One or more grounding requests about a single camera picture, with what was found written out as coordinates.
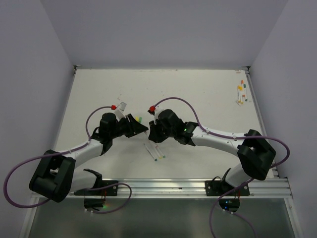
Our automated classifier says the dark green cap marker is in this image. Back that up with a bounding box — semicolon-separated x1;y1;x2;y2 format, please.
243;84;248;102

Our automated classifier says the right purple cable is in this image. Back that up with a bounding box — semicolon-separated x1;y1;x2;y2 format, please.
148;97;291;238

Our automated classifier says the orange cap marker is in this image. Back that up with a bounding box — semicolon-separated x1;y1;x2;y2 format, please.
240;80;244;97

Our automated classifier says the aluminium rail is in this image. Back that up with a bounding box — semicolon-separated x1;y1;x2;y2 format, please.
31;176;293;199

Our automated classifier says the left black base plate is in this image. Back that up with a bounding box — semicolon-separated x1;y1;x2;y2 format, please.
74;180;118;196

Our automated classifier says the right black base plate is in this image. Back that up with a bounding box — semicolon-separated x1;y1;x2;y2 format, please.
205;180;250;196

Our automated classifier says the teal green marker pen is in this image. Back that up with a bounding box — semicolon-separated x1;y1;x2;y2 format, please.
144;143;157;161

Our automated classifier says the light green cap marker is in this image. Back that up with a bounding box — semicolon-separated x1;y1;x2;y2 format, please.
156;144;165;158

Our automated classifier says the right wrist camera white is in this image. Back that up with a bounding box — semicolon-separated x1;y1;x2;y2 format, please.
150;106;164;124

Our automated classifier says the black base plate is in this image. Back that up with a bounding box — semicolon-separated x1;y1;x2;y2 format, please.
205;180;250;196
74;180;118;196

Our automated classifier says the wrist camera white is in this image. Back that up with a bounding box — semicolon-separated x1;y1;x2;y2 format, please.
114;102;127;120
150;106;164;124

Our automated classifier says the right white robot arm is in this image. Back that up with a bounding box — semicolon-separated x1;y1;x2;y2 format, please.
148;107;276;195

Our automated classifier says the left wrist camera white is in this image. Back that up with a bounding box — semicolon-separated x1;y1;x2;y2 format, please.
114;102;127;120

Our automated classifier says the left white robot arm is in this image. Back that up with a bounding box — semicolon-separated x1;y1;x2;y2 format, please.
29;113;148;202

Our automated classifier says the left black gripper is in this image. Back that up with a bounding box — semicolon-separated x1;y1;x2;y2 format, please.
109;113;148;138

